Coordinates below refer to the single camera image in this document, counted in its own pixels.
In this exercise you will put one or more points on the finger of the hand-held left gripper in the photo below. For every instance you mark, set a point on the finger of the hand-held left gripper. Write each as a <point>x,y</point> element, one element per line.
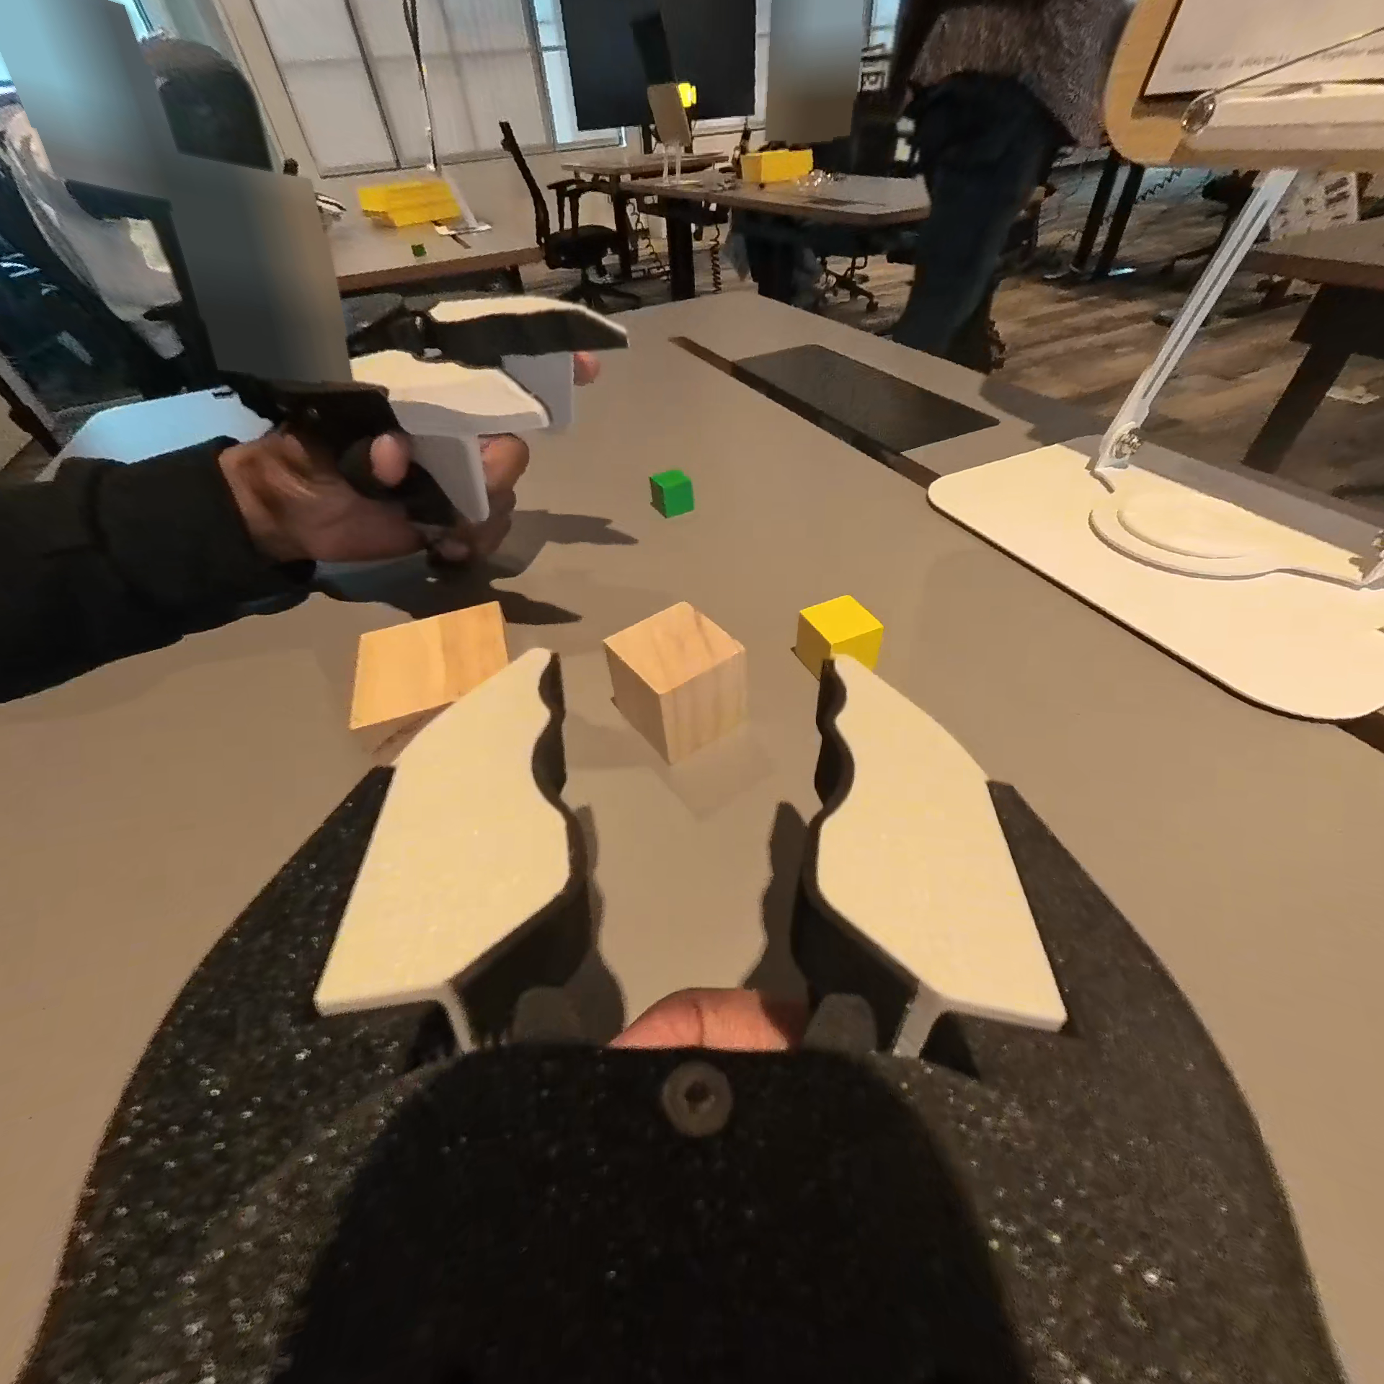
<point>518,325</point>
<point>455,396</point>

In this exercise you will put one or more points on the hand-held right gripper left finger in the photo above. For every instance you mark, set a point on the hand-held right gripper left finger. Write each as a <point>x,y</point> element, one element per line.
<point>455,856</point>

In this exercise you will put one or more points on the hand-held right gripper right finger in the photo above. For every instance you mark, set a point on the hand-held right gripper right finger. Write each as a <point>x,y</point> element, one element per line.
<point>919,856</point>

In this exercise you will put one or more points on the plain wooden cube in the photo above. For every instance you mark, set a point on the plain wooden cube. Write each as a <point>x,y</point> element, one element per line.
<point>431,661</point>
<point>679,680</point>

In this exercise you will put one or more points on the person's left forearm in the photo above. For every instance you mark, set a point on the person's left forearm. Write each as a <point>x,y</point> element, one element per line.
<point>108,574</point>

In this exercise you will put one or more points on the person's left hand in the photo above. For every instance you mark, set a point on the person's left hand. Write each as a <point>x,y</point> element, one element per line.
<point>313,508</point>

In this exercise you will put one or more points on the person's right hand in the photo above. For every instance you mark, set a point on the person's right hand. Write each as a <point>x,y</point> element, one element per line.
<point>702,1022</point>

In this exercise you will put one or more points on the black office chair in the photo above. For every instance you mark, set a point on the black office chair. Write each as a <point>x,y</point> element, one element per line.
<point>579,233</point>

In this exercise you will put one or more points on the grey table with yellow boxes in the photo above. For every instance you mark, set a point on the grey table with yellow boxes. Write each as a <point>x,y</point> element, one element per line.
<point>431,254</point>

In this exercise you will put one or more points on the stack of yellow boxes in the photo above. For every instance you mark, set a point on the stack of yellow boxes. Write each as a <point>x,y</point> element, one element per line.
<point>410,202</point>

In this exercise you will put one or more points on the green wooden cube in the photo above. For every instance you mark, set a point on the green wooden cube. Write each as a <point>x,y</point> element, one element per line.
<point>671,494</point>

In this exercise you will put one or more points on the yellow wooden cube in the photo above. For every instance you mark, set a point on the yellow wooden cube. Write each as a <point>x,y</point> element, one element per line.
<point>838,632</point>

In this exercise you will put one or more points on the grey tablet stand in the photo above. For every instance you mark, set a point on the grey tablet stand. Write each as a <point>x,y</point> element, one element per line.
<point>668,120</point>

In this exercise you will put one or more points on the black computer monitor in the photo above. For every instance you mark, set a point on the black computer monitor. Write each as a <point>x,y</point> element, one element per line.
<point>603,61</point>

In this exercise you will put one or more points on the yellow box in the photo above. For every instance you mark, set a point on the yellow box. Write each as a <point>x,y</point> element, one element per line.
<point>775,165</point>

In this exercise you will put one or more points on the dark long table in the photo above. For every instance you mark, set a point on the dark long table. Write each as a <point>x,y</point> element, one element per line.
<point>800,202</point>

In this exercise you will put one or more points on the white desk stand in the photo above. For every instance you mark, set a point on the white desk stand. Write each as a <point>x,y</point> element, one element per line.
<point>1167,561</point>

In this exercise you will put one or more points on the grey monitor back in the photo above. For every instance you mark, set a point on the grey monitor back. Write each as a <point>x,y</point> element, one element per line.
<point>809,67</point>

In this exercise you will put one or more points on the dark wooden table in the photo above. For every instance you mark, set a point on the dark wooden table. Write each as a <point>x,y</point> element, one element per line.
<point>1324,281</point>

